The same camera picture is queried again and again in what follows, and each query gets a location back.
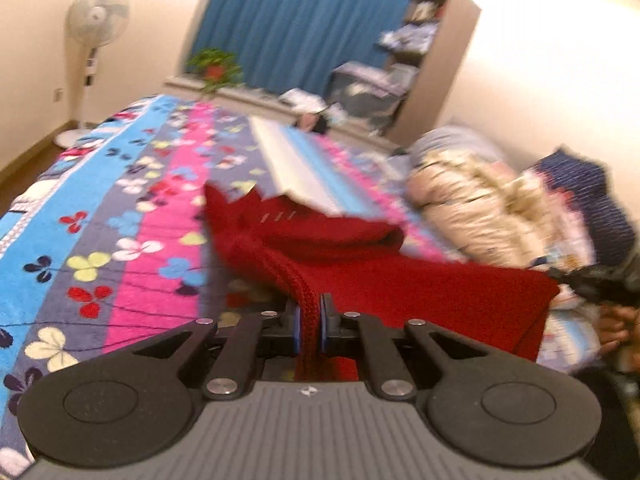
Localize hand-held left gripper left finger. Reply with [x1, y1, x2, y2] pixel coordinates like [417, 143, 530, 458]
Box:
[132, 296, 302, 401]

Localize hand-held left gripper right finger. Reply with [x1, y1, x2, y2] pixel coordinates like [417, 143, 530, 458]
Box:
[320, 293, 497, 401]

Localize open wooden shelf unit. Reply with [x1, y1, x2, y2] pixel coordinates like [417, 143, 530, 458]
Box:
[372, 0, 483, 148]

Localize beige padded jacket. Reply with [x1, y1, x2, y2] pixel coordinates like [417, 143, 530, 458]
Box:
[406, 152, 561, 267]

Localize blue curtain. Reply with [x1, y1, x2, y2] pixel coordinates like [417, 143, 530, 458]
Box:
[190, 0, 416, 98]

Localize floral fleece blanket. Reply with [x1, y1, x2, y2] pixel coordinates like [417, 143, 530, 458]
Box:
[0, 92, 606, 476]

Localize red knit sweater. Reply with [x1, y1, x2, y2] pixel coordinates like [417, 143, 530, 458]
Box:
[202, 182, 561, 383]

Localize white standing fan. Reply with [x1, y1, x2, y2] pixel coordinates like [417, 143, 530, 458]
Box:
[52, 0, 131, 148]

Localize grey pillow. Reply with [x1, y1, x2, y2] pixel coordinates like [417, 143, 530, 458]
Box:
[407, 125, 508, 176]

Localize navy dotted cloth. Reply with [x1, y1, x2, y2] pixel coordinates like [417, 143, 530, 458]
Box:
[532, 146, 640, 267]

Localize clear storage box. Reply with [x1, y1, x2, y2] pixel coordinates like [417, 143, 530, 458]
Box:
[327, 61, 420, 136]

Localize person's right hand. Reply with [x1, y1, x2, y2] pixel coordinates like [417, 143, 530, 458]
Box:
[596, 304, 640, 363]

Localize potted green plant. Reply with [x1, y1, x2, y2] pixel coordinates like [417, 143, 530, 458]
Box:
[186, 48, 246, 95]

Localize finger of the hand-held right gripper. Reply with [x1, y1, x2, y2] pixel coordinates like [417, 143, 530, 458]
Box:
[546, 265, 583, 297]

